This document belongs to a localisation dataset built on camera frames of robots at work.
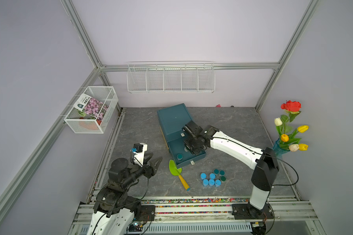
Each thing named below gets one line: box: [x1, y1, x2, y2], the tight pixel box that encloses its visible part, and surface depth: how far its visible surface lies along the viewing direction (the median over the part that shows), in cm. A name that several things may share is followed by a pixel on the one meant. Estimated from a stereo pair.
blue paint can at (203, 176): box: [200, 172, 208, 181], surface depth 85 cm
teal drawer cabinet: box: [156, 103, 193, 155], surface depth 89 cm
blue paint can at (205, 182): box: [201, 178, 209, 187], surface depth 83 cm
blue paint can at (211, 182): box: [208, 178, 216, 187], surface depth 83 cm
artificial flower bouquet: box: [274, 100, 309, 153], surface depth 75 cm
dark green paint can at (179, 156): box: [176, 153, 183, 161], surface depth 84 cm
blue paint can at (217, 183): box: [214, 179, 222, 188], surface depth 82 cm
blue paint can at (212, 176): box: [208, 172, 217, 180], surface depth 85 cm
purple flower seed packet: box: [73, 93, 109, 121], surface depth 75 cm
